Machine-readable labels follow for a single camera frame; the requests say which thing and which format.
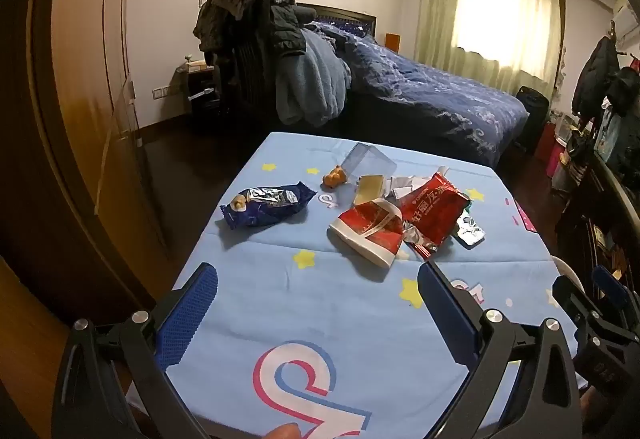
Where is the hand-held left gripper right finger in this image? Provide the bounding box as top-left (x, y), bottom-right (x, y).
top-left (417, 263), bottom-right (586, 439)

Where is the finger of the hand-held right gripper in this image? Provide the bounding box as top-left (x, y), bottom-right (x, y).
top-left (551, 275), bottom-right (601, 335)
top-left (591, 265), bottom-right (632, 320)

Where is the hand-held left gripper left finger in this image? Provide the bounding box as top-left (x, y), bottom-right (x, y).
top-left (52, 263), bottom-right (219, 439)

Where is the silver blister pack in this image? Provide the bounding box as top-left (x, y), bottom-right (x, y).
top-left (452, 214), bottom-right (486, 250)

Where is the red snack bag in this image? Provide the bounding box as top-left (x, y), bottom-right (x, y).
top-left (397, 172), bottom-right (471, 261)

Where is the red and white paper pouch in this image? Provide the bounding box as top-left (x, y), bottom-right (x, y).
top-left (328, 199), bottom-right (405, 268)

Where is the dark blue snack wrapper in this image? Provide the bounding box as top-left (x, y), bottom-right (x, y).
top-left (220, 181), bottom-right (317, 231)

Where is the silver wrapper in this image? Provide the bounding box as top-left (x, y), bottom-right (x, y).
top-left (387, 166), bottom-right (451, 200)

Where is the yellow packet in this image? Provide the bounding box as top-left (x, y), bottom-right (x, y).
top-left (354, 174), bottom-right (392, 206)

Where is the clear plastic box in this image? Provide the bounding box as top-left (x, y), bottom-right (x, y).
top-left (341, 142), bottom-right (397, 182)

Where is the person's left hand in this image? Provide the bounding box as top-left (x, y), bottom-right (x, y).
top-left (264, 423), bottom-right (302, 439)

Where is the dark cluttered shelf with coats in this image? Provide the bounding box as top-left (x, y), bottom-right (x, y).
top-left (555, 154), bottom-right (640, 290)

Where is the teal bag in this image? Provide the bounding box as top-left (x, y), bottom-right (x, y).
top-left (597, 109), bottom-right (623, 164)

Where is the red box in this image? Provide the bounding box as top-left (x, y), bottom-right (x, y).
top-left (534, 121), bottom-right (558, 160)

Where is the orange toy bear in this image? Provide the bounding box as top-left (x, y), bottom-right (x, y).
top-left (322, 165), bottom-right (349, 187)

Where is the black suitcase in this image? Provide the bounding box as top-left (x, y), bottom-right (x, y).
top-left (515, 86), bottom-right (551, 154)

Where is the dark nightstand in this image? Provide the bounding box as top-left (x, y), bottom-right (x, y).
top-left (175, 64), bottom-right (223, 130)

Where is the hanging dark coat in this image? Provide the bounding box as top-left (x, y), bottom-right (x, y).
top-left (572, 36), bottom-right (621, 117)

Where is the dark blue patterned duvet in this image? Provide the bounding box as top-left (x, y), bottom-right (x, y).
top-left (305, 21), bottom-right (531, 167)

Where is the black chair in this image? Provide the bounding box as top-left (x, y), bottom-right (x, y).
top-left (215, 34), bottom-right (281, 120)

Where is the wooden wardrobe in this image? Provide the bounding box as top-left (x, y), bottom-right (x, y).
top-left (0, 0), bottom-right (171, 320)

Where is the white air conditioner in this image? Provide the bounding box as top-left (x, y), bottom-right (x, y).
top-left (612, 0), bottom-right (640, 44)

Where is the pale green curtain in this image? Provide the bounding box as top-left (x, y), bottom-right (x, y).
top-left (415, 0), bottom-right (566, 82)

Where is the black puffer jacket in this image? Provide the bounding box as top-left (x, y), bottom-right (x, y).
top-left (270, 4), bottom-right (317, 57)

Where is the dark wooden headboard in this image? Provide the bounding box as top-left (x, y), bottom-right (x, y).
top-left (295, 4), bottom-right (378, 37)

